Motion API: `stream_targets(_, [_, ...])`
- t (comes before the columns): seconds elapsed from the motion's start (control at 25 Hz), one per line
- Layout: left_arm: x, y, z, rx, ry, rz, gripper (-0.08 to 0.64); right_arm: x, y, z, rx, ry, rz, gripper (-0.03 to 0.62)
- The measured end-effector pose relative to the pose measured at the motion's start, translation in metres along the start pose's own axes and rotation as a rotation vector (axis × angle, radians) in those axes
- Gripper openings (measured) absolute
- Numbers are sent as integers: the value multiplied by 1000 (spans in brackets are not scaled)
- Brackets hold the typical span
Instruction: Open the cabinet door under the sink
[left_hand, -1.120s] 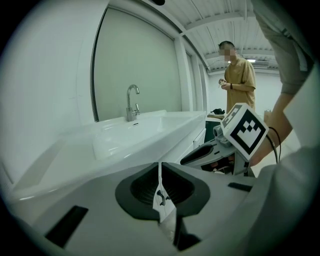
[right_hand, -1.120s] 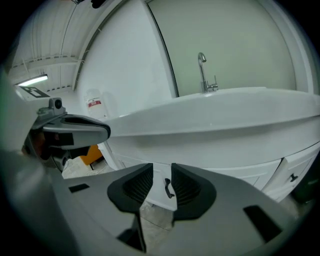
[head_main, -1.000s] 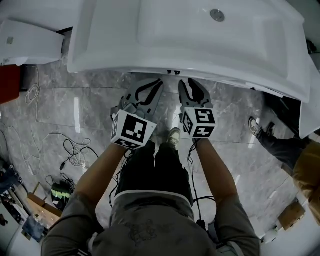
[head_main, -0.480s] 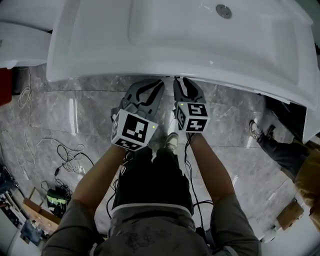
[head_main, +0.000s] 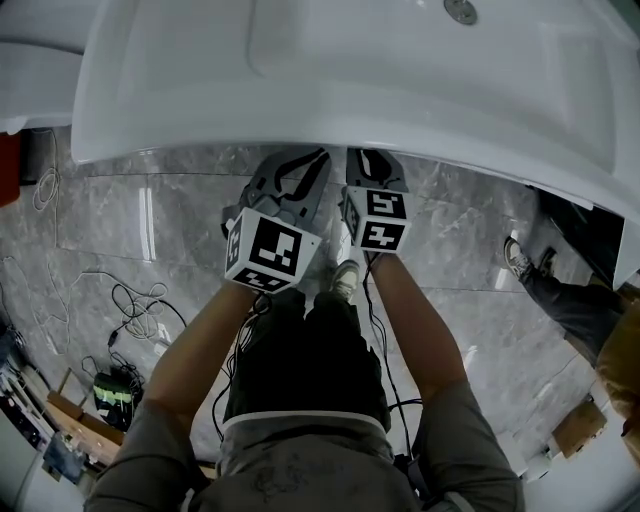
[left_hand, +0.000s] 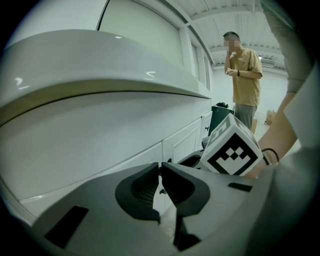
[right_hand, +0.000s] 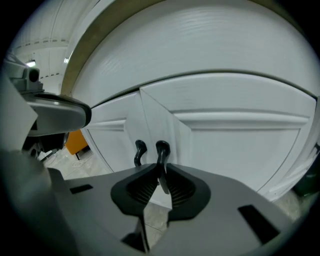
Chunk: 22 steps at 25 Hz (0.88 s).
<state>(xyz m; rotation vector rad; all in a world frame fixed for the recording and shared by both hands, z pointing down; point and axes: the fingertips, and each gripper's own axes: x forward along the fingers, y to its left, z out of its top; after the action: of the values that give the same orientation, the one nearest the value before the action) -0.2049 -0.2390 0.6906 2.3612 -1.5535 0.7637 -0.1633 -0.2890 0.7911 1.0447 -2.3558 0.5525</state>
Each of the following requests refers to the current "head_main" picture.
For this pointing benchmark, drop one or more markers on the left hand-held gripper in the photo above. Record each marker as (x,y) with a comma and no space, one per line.
(272,250)

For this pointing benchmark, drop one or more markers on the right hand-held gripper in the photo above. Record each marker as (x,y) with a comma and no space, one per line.
(380,220)

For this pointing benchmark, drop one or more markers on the person's right forearm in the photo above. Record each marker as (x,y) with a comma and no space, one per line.
(420,330)

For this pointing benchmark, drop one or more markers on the person's left forearm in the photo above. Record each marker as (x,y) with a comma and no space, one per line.
(200,350)

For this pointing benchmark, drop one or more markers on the person's right shoe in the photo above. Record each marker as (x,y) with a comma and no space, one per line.
(345,277)

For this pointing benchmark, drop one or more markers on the metal sink drain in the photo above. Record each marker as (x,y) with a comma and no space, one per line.
(460,7)

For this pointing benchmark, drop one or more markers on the person's dark pants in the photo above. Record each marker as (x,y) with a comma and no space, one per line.
(310,370)

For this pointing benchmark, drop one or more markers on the black bin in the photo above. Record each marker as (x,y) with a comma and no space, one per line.
(575,235)

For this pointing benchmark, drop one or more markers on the black green device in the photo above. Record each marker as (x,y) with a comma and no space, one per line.
(112,400)

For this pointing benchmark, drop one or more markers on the person's gray shirt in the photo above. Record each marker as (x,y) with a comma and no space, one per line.
(310,465)

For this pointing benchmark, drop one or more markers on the flat cardboard piece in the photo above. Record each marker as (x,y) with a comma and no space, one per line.
(580,427)

